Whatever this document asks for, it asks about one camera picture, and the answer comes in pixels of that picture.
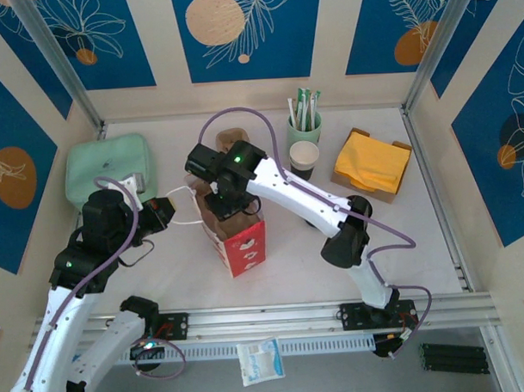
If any brown pulp cup carrier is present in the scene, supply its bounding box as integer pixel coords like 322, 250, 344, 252
215, 126, 250, 152

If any red white paper gift bag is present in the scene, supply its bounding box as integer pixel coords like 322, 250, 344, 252
164, 182, 268, 281

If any white black paper coffee cup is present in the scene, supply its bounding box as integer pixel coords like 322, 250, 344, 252
287, 140, 322, 182

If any mint green zip pouch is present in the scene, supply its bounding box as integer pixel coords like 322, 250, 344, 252
64, 131, 155, 211

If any mint green straw holder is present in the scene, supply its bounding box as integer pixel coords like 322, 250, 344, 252
284, 110, 324, 150

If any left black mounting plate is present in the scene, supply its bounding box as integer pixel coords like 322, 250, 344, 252
136, 310, 190, 343

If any black mounting plate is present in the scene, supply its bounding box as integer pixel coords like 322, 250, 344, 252
136, 310, 190, 343
337, 300, 419, 332

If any black electronics module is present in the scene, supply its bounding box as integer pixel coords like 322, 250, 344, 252
127, 336, 168, 374
372, 330, 413, 360

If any yellow napkin stack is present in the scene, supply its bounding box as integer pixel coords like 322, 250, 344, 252
333, 129, 413, 197

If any brown cardboard napkin box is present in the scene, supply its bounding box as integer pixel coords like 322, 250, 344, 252
328, 125, 416, 207

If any white blue wipes packet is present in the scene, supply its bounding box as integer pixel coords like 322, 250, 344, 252
235, 335, 287, 388

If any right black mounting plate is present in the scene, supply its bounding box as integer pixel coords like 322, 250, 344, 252
337, 300, 419, 332

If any black ribbed block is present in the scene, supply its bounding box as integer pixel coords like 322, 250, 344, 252
417, 340, 492, 378

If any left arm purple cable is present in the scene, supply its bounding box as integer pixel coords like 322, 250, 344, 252
9, 172, 188, 392

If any left thin black cable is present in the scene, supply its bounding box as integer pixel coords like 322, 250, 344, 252
115, 238, 156, 269

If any thin black cable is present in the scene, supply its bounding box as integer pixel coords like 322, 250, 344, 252
239, 194, 263, 217
115, 238, 156, 269

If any right thin black cable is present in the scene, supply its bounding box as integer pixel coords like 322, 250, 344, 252
239, 194, 263, 217

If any white slotted cable duct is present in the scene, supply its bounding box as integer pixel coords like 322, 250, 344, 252
68, 332, 377, 370

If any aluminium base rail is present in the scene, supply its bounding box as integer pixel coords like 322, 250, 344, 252
71, 291, 502, 354

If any aluminium frame post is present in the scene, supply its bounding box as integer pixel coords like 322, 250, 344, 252
398, 0, 487, 114
9, 0, 108, 144

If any aluminium frame leg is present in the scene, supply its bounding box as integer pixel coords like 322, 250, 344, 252
479, 324, 524, 392

